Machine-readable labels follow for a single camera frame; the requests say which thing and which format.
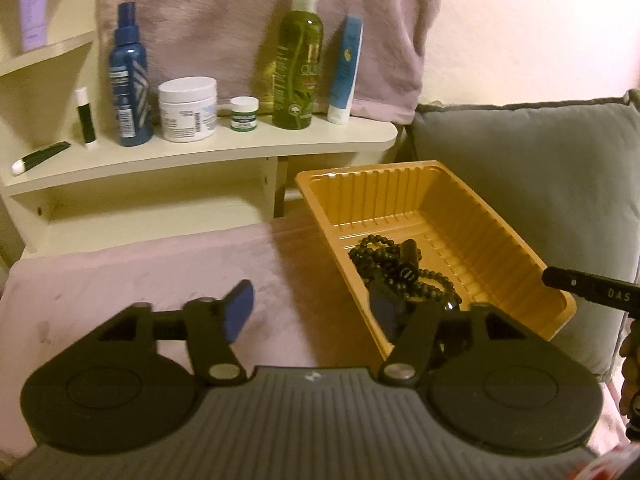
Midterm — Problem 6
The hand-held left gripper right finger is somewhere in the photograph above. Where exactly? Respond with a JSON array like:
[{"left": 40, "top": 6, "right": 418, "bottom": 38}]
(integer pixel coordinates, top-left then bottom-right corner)
[{"left": 369, "top": 292, "right": 551, "bottom": 387}]

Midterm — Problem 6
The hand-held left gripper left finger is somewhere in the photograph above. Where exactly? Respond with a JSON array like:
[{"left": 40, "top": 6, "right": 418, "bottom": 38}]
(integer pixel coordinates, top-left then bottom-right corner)
[{"left": 95, "top": 279, "right": 256, "bottom": 386}]

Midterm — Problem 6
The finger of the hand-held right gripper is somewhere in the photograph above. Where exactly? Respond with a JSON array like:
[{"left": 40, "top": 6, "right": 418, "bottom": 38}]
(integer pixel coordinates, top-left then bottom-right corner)
[{"left": 542, "top": 266, "right": 640, "bottom": 317}]

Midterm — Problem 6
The brown bead necklace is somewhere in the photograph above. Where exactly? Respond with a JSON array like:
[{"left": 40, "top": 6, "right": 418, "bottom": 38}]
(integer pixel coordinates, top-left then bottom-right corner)
[{"left": 347, "top": 234, "right": 461, "bottom": 311}]

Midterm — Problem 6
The small black case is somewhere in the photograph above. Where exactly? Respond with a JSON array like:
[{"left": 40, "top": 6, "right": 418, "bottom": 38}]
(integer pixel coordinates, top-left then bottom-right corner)
[{"left": 387, "top": 241, "right": 426, "bottom": 286}]

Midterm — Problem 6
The yellow plastic tray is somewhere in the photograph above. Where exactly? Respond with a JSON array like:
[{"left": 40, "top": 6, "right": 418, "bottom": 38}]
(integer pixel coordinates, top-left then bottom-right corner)
[{"left": 295, "top": 160, "right": 577, "bottom": 366}]

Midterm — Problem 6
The person's right hand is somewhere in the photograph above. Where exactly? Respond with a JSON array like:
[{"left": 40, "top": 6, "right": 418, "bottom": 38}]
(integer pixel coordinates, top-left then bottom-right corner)
[{"left": 620, "top": 355, "right": 640, "bottom": 436}]

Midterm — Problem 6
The grey cushion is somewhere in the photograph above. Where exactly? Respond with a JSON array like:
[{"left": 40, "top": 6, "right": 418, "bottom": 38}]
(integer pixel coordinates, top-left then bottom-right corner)
[{"left": 407, "top": 90, "right": 640, "bottom": 381}]

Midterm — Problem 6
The pale fluffy cloth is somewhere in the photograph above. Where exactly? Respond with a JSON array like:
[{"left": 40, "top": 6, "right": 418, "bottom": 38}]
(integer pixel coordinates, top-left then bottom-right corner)
[{"left": 0, "top": 217, "right": 391, "bottom": 461}]

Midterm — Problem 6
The cream shelf unit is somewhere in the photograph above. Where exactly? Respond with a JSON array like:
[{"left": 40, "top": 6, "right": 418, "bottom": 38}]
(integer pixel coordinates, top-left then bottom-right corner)
[{"left": 0, "top": 0, "right": 399, "bottom": 256}]

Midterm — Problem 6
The small green jar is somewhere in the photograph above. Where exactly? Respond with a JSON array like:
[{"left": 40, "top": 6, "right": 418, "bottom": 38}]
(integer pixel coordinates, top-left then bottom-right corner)
[{"left": 229, "top": 96, "right": 260, "bottom": 132}]

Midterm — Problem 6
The white cream jar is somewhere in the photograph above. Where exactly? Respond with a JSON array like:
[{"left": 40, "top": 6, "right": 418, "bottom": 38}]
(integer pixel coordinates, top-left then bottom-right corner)
[{"left": 158, "top": 76, "right": 219, "bottom": 142}]

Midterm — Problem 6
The green spray bottle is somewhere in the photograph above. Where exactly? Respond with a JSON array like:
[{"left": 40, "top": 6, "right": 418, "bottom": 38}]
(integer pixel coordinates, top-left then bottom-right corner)
[{"left": 271, "top": 0, "right": 326, "bottom": 131}]

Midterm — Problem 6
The blue and white tube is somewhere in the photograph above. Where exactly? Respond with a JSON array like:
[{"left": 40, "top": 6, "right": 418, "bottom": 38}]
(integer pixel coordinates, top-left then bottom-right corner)
[{"left": 327, "top": 14, "right": 364, "bottom": 125}]

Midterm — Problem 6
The blue spray bottle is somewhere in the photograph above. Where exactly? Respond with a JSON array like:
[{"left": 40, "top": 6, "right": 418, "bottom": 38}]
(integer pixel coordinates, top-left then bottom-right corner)
[{"left": 109, "top": 1, "right": 154, "bottom": 147}]

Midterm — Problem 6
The black tube with white cap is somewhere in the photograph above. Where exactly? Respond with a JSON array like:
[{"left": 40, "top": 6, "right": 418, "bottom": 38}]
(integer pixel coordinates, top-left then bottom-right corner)
[{"left": 11, "top": 141, "right": 72, "bottom": 177}]

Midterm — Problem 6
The mauve hanging towel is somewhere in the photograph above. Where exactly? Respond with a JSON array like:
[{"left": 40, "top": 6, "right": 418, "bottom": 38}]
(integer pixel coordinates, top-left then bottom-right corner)
[{"left": 95, "top": 0, "right": 443, "bottom": 123}]

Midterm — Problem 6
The purple tube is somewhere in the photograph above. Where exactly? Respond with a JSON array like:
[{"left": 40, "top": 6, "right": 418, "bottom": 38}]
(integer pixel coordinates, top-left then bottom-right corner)
[{"left": 17, "top": 0, "right": 51, "bottom": 52}]

